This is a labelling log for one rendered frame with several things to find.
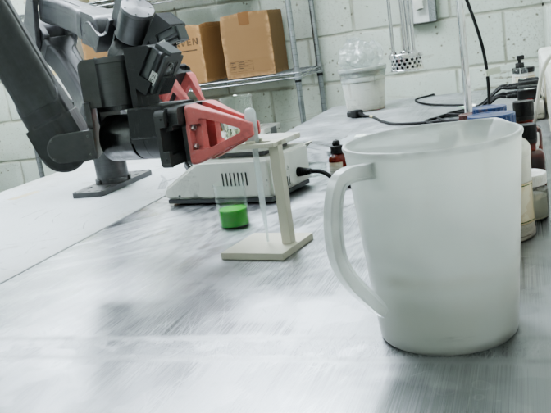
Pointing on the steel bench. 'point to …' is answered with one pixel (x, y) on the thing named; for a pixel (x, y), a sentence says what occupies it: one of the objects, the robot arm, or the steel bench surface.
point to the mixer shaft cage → (399, 63)
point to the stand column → (463, 56)
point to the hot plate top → (270, 138)
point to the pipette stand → (281, 241)
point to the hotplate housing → (294, 153)
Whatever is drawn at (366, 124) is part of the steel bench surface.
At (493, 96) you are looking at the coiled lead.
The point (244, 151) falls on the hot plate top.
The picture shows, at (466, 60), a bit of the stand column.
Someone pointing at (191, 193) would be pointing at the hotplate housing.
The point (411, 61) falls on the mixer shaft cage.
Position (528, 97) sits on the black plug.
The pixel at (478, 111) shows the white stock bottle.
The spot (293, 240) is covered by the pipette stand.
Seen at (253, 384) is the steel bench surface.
